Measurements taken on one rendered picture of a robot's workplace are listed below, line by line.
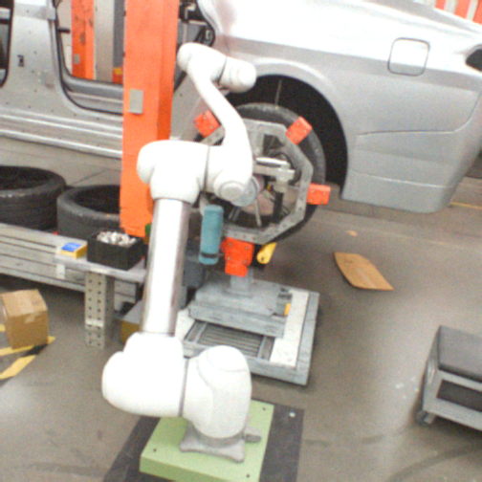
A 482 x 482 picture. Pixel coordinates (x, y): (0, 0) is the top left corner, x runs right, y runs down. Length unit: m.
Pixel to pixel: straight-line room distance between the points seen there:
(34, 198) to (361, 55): 1.92
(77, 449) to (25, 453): 0.17
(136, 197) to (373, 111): 1.21
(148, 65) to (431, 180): 1.45
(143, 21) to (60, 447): 1.63
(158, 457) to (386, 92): 1.85
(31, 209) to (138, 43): 1.28
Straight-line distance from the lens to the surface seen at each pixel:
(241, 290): 2.40
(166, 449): 1.38
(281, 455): 1.48
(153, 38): 2.01
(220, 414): 1.27
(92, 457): 1.85
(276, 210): 1.81
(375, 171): 2.42
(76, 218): 2.56
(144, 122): 2.04
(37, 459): 1.88
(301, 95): 2.71
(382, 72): 2.38
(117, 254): 2.02
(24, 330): 2.34
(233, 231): 2.12
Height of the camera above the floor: 1.36
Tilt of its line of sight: 21 degrees down
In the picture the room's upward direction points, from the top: 8 degrees clockwise
